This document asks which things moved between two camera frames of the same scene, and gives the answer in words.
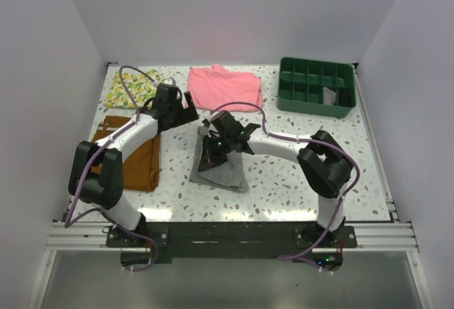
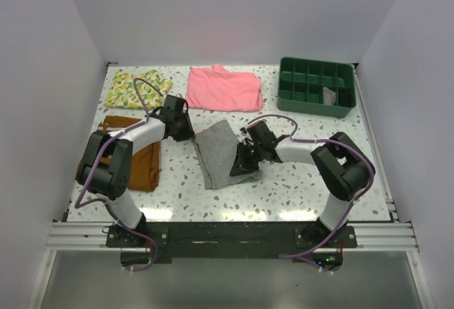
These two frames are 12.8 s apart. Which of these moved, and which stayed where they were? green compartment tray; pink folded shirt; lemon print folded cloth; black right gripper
Moved: black right gripper
Stayed: green compartment tray; pink folded shirt; lemon print folded cloth
